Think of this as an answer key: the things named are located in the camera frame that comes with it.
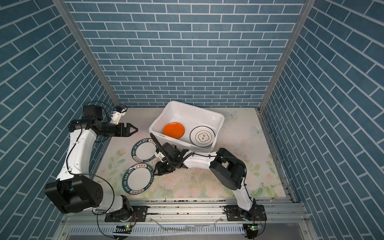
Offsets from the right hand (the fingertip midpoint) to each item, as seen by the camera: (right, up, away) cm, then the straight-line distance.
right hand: (153, 172), depth 81 cm
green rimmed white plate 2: (-10, -5, +4) cm, 12 cm away
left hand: (-11, +24, -3) cm, 27 cm away
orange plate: (+7, +22, +24) cm, 34 cm away
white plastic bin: (+17, +24, +28) cm, 41 cm away
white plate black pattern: (+27, +18, +22) cm, 39 cm away
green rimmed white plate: (-11, +9, +16) cm, 22 cm away
